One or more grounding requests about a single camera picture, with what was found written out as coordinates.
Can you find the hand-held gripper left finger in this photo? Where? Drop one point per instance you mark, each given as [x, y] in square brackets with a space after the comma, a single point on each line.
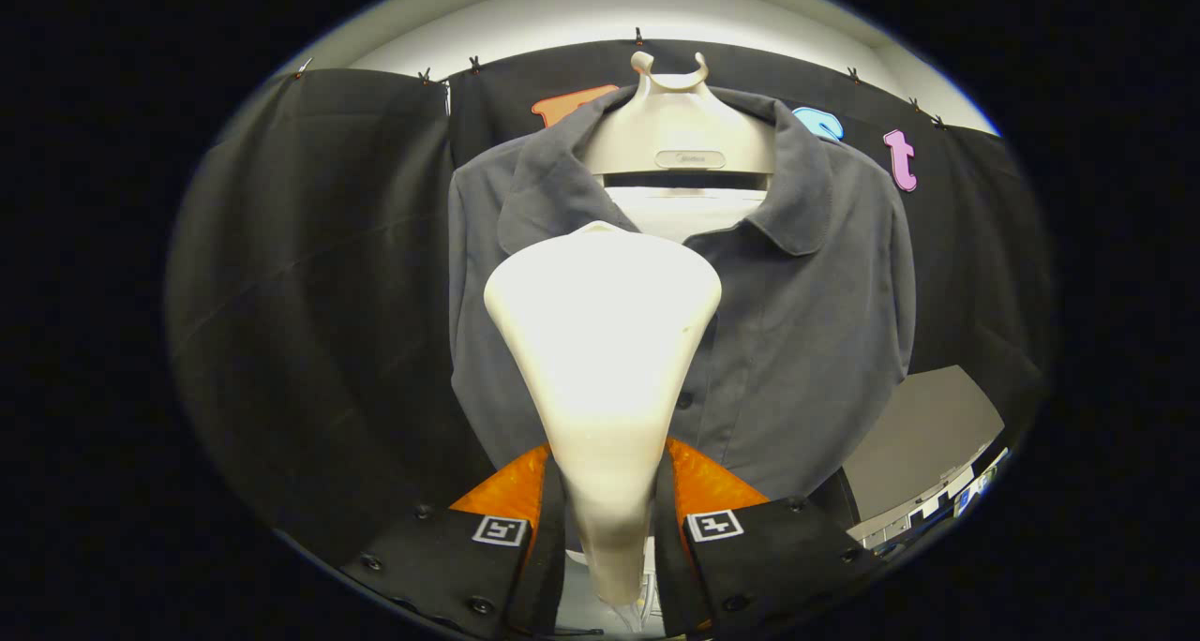
[548, 547]

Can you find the white garment steamer head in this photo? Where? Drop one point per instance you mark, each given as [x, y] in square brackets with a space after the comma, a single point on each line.
[600, 341]

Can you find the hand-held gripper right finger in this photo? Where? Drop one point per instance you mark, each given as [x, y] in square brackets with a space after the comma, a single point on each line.
[670, 547]

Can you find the white inner cloth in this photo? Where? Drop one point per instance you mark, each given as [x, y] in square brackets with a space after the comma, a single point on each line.
[694, 212]

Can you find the grey button shirt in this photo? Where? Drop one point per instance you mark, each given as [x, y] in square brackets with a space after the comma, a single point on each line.
[806, 341]

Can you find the cream steamer hanger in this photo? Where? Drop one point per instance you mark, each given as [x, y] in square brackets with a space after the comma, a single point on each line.
[675, 126]

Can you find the grey cabinet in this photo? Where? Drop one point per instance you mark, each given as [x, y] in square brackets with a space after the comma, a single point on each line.
[923, 435]

